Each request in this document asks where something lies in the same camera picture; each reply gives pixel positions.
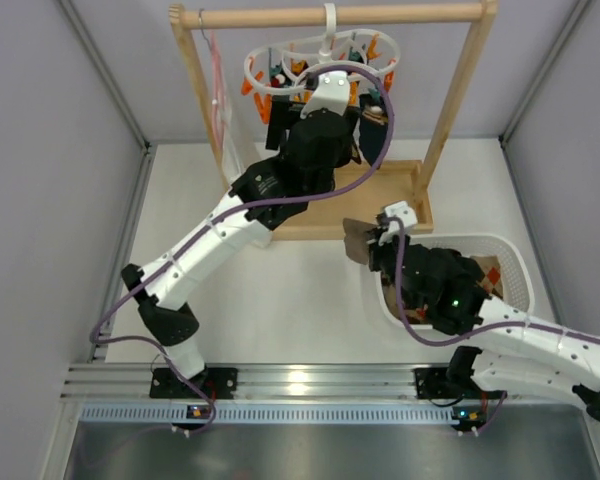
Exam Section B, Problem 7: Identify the white plastic clip hanger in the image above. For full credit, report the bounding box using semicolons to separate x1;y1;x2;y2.
241;3;401;96

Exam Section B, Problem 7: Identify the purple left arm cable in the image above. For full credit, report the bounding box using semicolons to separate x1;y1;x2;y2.
89;65;396;434

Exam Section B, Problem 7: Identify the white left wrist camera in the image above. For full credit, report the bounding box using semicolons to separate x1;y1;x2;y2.
300;70;350;120

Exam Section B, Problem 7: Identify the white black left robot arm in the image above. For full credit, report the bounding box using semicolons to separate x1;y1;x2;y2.
122;96;360;380

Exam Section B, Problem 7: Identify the navy sock with bear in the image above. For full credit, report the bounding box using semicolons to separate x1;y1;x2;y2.
358;90;390;166

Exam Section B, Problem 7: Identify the brown striped sock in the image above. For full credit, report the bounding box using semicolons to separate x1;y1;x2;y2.
342;218;377;266

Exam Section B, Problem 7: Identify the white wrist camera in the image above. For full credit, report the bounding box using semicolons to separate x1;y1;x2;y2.
377;201;418;245
300;70;350;120

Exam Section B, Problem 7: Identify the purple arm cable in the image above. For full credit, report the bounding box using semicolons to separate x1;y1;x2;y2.
89;65;396;434
387;217;600;434

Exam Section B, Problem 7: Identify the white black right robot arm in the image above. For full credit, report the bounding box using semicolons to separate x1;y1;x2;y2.
366;229;600;423

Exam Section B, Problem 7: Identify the aluminium rail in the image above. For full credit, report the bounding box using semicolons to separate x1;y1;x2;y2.
62;362;600;401

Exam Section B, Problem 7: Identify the white hanging cloth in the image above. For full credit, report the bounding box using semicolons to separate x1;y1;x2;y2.
221;102;261;183

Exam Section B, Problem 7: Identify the white perforated plastic basket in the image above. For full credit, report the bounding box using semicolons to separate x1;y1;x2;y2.
360;233;535;335

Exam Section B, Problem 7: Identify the argyle patterned sock in basket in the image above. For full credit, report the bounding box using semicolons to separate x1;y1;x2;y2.
380;256;504;325

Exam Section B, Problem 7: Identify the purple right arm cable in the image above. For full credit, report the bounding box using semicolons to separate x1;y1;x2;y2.
387;217;600;434

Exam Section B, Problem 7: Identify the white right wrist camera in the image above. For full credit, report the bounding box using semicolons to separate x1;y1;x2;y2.
377;201;418;245

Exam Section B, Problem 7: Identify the wooden clothes rack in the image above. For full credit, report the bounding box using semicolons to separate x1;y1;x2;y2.
169;1;498;240

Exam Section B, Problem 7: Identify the perforated cable tray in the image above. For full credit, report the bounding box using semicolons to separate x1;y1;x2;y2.
80;403;459;425

